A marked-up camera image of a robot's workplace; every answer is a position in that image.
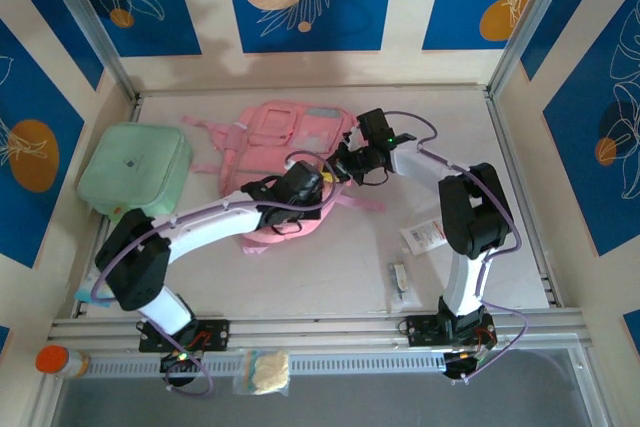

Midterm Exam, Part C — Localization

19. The clear plastic pen pouch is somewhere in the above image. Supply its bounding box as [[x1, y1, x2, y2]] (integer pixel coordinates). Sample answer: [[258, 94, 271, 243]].
[[387, 260, 416, 306]]

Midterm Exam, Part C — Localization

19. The clear bag with white contents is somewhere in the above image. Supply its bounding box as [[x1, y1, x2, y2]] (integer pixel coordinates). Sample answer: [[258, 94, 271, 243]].
[[232, 348, 292, 397]]

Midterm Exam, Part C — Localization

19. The aluminium frame rail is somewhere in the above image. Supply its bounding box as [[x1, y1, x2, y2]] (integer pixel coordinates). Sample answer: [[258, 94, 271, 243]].
[[49, 314, 591, 348]]

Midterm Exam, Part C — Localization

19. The grey slotted cable duct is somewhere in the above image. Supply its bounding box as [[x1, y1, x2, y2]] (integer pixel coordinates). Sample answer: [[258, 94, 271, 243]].
[[87, 350, 446, 378]]

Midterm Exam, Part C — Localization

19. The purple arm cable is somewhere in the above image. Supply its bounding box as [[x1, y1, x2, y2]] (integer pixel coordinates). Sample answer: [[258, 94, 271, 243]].
[[93, 149, 346, 398], [384, 110, 531, 386]]

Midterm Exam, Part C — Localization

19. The orange capped bottle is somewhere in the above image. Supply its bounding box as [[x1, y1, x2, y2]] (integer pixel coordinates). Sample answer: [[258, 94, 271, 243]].
[[34, 345, 91, 379]]

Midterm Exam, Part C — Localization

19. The white red wipes packet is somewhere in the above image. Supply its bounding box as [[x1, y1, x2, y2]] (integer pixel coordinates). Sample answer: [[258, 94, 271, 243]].
[[399, 216, 449, 256]]

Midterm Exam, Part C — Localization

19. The pink student backpack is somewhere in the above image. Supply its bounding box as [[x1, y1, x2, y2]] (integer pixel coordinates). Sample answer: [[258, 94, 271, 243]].
[[179, 101, 386, 256]]

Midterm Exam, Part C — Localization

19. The mint green zip pouch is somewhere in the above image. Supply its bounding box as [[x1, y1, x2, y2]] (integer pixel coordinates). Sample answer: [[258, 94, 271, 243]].
[[75, 121, 195, 221]]

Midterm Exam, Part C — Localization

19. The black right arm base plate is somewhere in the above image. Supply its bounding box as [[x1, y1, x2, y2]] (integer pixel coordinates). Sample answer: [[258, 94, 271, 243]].
[[404, 314, 496, 348]]

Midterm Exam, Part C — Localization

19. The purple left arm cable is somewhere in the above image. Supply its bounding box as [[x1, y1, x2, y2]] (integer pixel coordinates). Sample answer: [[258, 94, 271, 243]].
[[93, 149, 346, 398]]

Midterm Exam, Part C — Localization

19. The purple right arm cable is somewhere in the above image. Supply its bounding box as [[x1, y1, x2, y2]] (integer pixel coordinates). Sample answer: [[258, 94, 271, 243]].
[[384, 110, 531, 386]]

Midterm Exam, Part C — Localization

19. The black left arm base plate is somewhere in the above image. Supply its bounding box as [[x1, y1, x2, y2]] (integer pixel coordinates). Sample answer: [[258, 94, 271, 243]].
[[138, 318, 232, 353]]

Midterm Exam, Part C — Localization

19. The light blue packet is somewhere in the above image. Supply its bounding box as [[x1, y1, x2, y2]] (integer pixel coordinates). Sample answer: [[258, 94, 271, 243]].
[[76, 271, 117, 304]]

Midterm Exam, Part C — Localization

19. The aluminium corner post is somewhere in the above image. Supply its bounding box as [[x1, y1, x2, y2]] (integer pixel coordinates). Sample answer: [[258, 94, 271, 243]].
[[487, 0, 586, 98], [37, 0, 139, 103]]

